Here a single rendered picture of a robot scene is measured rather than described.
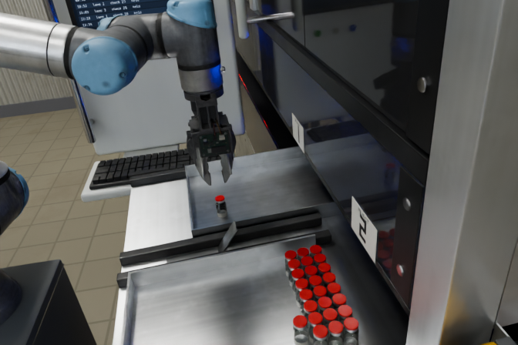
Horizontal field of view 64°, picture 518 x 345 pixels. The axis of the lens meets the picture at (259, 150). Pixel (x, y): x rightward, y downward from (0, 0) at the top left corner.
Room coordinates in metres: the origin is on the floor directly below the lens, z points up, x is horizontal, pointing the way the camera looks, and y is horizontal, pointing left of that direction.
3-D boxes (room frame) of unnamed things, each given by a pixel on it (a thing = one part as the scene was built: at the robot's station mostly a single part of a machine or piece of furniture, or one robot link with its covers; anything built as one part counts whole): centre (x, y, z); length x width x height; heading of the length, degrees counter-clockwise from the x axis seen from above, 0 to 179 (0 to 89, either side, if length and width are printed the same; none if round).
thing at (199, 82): (0.72, 0.09, 1.20); 0.08 x 0.08 x 0.05
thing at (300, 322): (0.40, -0.03, 0.90); 0.02 x 0.02 x 0.05
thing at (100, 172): (1.10, 0.30, 0.82); 0.40 x 0.14 x 0.02; 95
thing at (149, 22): (0.70, 0.19, 1.28); 0.11 x 0.11 x 0.08; 86
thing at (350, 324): (0.47, -0.09, 0.90); 0.18 x 0.02 x 0.05; 9
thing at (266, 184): (0.80, 0.00, 0.90); 0.34 x 0.26 x 0.04; 99
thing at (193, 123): (0.71, 0.09, 1.12); 0.09 x 0.08 x 0.12; 9
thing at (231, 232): (0.61, 0.13, 0.91); 0.14 x 0.03 x 0.06; 100
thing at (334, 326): (0.46, -0.07, 0.90); 0.18 x 0.02 x 0.05; 9
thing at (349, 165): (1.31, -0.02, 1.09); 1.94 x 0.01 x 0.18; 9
